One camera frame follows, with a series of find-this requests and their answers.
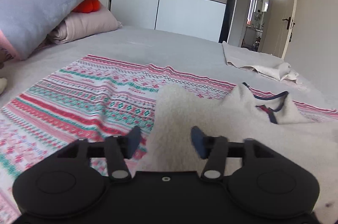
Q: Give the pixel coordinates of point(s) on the grey folded blanket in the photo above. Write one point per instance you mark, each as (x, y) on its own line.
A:
(47, 7)

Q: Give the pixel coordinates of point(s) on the patterned striped blanket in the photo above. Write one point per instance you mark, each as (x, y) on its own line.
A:
(79, 97)

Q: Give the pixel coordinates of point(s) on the orange plush toy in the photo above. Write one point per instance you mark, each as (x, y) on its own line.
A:
(88, 5)

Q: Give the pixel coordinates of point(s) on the pink folded quilt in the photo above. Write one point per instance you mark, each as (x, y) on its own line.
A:
(87, 26)

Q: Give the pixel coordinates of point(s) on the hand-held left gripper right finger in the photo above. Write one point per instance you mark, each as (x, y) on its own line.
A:
(198, 142)

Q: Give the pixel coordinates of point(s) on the pink patterned pillow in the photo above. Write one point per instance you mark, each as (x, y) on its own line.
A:
(6, 48)

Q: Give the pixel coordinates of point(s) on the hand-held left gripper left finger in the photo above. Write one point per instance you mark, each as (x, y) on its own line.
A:
(133, 142)

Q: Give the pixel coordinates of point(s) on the white fleece jacket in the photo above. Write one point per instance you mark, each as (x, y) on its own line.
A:
(264, 129)

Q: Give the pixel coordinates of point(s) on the cream door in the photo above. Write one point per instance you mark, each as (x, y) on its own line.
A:
(280, 2)

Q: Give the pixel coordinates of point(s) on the white cloth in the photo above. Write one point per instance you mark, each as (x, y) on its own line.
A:
(253, 60)

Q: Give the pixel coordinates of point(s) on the grey bed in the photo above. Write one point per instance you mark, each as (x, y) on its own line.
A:
(171, 49)

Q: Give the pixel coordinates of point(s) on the small white soft item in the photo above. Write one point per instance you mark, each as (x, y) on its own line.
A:
(2, 85)

